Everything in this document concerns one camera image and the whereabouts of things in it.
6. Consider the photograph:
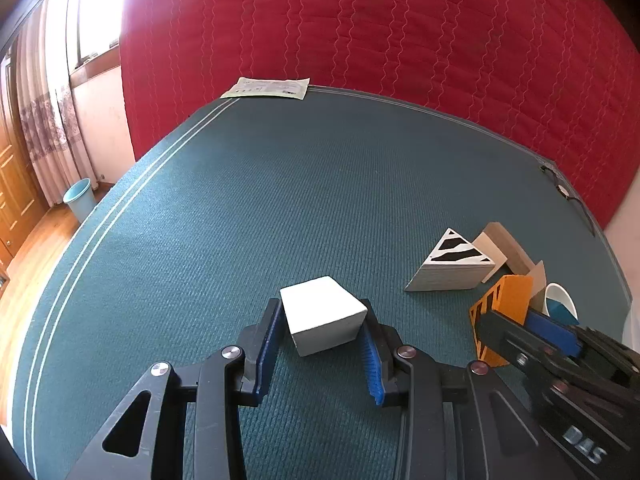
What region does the orange black striped block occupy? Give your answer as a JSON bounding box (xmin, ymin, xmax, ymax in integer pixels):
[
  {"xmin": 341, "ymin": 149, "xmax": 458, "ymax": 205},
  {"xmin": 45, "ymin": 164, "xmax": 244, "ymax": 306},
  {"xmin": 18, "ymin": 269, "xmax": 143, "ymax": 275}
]
[{"xmin": 468, "ymin": 274, "xmax": 535, "ymax": 368}]

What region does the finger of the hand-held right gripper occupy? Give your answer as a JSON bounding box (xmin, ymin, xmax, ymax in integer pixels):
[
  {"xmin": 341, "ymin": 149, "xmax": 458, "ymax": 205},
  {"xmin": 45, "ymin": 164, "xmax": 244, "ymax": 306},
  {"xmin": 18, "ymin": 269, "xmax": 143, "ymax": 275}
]
[
  {"xmin": 527, "ymin": 308, "xmax": 640, "ymax": 377},
  {"xmin": 475, "ymin": 309, "xmax": 567, "ymax": 386}
]

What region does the wooden door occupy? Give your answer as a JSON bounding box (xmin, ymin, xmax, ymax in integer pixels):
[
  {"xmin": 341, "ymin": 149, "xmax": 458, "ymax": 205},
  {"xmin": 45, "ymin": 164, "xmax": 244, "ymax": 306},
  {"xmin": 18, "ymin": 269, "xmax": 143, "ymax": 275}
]
[{"xmin": 0, "ymin": 55, "xmax": 48, "ymax": 271}]

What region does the black strap wristwatch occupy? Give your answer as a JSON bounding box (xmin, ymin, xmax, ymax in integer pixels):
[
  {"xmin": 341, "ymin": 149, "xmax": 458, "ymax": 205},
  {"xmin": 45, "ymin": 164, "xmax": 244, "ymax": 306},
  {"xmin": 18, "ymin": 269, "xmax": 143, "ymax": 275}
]
[{"xmin": 540, "ymin": 164, "xmax": 597, "ymax": 237}]

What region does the white rectangular block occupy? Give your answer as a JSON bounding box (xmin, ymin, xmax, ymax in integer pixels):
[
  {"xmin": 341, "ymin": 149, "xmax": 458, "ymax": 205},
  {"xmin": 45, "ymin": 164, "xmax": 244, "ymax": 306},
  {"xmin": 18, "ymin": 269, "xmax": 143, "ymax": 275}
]
[{"xmin": 279, "ymin": 275, "xmax": 370, "ymax": 358}]

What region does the brown wooden block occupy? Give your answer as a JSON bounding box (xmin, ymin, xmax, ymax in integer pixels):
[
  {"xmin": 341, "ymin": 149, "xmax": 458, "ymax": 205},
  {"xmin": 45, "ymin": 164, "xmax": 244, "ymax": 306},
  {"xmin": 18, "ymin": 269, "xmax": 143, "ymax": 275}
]
[{"xmin": 482, "ymin": 221, "xmax": 537, "ymax": 276}]

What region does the light blue waste bin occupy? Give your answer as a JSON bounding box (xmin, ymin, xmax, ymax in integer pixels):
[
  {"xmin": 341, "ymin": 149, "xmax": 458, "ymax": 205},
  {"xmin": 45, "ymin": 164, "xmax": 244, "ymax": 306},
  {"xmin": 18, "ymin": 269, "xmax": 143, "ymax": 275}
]
[{"xmin": 62, "ymin": 178, "xmax": 97, "ymax": 223}]

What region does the clear plastic container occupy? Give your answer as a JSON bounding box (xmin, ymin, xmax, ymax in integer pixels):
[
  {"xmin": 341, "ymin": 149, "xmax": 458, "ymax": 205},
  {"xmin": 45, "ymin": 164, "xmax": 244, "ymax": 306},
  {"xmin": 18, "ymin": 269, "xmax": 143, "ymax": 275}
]
[{"xmin": 542, "ymin": 282, "xmax": 581, "ymax": 326}]

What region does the bright window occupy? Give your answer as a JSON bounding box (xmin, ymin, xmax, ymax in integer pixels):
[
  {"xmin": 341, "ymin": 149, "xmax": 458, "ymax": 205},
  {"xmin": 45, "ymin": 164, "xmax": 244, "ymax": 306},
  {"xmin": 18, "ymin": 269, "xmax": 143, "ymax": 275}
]
[{"xmin": 75, "ymin": 0, "xmax": 133, "ymax": 68}]

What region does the zebra striped triangular block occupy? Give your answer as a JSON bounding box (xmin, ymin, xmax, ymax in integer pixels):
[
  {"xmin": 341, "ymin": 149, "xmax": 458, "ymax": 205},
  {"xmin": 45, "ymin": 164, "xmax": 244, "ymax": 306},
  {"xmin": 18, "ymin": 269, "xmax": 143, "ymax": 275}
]
[{"xmin": 404, "ymin": 228, "xmax": 496, "ymax": 293}]

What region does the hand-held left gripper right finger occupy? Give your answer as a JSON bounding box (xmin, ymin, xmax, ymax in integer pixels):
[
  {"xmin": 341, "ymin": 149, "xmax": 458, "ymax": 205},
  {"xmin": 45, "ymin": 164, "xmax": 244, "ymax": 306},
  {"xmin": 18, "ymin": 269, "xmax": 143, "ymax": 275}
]
[{"xmin": 361, "ymin": 299, "xmax": 548, "ymax": 480}]

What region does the thin brown board piece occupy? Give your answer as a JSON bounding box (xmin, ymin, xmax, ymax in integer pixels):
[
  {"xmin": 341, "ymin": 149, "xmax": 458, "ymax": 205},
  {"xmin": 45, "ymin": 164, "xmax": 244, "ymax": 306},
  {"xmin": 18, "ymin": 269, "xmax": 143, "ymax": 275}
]
[{"xmin": 527, "ymin": 260, "xmax": 549, "ymax": 314}]

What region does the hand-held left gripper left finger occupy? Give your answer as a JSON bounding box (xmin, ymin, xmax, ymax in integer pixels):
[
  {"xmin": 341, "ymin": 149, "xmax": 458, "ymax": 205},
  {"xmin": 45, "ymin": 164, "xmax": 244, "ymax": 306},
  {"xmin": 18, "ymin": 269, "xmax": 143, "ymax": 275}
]
[{"xmin": 65, "ymin": 297, "xmax": 283, "ymax": 480}]

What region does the pale green paper packet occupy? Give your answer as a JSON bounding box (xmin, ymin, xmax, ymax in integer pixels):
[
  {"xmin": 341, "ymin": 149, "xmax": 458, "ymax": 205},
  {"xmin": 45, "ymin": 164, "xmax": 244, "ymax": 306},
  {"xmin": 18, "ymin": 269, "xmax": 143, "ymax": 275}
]
[{"xmin": 220, "ymin": 77, "xmax": 311, "ymax": 102}]

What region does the red quilted blanket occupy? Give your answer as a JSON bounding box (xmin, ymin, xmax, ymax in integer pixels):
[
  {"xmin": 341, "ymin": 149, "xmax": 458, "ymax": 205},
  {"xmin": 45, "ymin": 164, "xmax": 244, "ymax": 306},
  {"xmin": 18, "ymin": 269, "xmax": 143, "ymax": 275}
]
[{"xmin": 120, "ymin": 0, "xmax": 640, "ymax": 231}]

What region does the patterned beige curtain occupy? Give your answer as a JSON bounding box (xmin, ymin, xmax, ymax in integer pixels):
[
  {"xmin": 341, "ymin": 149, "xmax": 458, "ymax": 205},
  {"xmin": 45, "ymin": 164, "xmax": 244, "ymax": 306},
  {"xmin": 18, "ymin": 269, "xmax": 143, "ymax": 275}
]
[{"xmin": 15, "ymin": 0, "xmax": 101, "ymax": 208}]

